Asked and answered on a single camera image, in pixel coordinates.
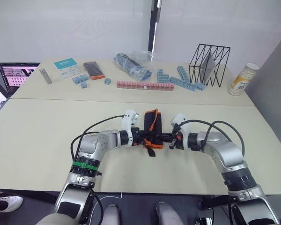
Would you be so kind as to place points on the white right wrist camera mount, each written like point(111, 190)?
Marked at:
point(180, 120)

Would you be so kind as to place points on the yellow white cylindrical can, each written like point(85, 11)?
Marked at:
point(242, 79)

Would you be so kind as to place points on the silver metal block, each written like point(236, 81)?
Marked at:
point(46, 76)

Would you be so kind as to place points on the black window post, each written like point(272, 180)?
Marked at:
point(153, 25)

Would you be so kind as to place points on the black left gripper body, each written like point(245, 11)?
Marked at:
point(136, 134)

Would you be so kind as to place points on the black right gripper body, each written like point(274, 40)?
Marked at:
point(179, 140)

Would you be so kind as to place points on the black laptop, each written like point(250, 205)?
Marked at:
point(16, 75)

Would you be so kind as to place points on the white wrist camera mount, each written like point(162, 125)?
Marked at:
point(127, 119)
point(180, 120)

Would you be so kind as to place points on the black stand base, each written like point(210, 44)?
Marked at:
point(213, 202)

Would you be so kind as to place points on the small blue terminal block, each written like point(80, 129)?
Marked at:
point(84, 85)
point(107, 81)

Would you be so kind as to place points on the black orange-trimmed tool roll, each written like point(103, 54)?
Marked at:
point(153, 122)

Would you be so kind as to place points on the pink terminal block strip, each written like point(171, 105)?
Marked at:
point(145, 85)

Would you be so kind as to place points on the blue terminal block cluster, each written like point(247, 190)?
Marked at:
point(80, 78)

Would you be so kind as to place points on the clear plastic bag blue parts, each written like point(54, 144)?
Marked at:
point(134, 66)

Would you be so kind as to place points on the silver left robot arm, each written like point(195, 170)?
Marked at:
point(93, 146)

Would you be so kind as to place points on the black orange flat pouch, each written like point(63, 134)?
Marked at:
point(93, 69)

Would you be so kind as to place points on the white teal cardboard box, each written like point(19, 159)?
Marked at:
point(66, 68)

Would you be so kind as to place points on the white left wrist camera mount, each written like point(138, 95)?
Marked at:
point(127, 119)

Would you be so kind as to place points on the grey rounded shape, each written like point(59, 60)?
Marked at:
point(111, 215)
point(166, 214)

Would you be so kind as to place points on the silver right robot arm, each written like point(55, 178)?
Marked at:
point(224, 150)

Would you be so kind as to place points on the stacked blue terminal blocks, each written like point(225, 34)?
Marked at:
point(162, 77)

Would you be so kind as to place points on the white shoe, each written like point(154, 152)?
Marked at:
point(7, 202)

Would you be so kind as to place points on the long blue terminal block strip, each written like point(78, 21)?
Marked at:
point(187, 85)

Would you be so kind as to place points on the grey sheet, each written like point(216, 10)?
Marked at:
point(207, 68)

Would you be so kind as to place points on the short blue terminal block strip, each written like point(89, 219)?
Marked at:
point(183, 73)

